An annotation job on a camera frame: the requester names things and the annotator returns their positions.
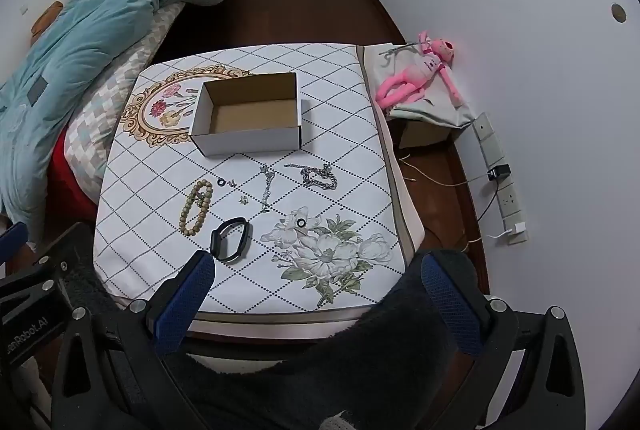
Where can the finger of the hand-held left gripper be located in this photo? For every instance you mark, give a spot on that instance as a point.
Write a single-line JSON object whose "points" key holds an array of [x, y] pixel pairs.
{"points": [[12, 240]]}

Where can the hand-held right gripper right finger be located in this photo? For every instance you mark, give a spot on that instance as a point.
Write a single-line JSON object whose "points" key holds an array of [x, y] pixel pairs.
{"points": [[450, 305]]}

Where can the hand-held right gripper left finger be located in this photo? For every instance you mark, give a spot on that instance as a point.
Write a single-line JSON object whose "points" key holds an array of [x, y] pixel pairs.
{"points": [[182, 305]]}

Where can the black smart band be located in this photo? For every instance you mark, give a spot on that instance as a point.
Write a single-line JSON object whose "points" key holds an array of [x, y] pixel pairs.
{"points": [[216, 245]]}

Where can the white cardboard box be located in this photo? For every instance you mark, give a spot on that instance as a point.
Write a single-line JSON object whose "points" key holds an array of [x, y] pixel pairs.
{"points": [[240, 141]]}

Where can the red cloth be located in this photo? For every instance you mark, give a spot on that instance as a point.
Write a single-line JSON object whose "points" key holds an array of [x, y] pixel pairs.
{"points": [[70, 180]]}

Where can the white charger plug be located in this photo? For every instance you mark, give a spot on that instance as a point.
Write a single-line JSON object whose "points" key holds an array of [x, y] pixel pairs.
{"points": [[517, 231]]}

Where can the white power strip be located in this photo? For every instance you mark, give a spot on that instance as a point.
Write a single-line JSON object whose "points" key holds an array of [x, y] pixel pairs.
{"points": [[505, 200]]}

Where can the dark fleece clothing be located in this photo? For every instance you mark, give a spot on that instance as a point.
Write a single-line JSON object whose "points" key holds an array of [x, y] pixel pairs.
{"points": [[325, 360]]}

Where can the black charger plug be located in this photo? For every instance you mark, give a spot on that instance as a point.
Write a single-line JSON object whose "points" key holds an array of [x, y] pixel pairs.
{"points": [[500, 172]]}

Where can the checked bed sheet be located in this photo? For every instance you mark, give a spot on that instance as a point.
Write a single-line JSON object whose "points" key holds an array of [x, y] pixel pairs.
{"points": [[115, 90]]}

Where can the grey cloth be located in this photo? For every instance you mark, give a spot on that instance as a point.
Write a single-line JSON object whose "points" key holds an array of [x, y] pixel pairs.
{"points": [[430, 110]]}

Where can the brown wooden headboard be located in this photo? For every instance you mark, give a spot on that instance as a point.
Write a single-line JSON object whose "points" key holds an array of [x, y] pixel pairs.
{"points": [[46, 18]]}

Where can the pink plush toy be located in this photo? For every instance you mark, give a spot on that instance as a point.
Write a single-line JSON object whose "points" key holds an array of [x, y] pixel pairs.
{"points": [[415, 75]]}

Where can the light blue quilt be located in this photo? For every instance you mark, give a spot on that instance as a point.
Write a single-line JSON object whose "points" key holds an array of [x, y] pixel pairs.
{"points": [[100, 20]]}

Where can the metal clothes hanger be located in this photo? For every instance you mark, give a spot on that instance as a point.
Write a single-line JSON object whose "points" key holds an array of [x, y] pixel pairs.
{"points": [[397, 51]]}

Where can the round wall hole cover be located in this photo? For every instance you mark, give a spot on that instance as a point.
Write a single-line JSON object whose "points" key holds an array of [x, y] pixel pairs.
{"points": [[618, 13]]}

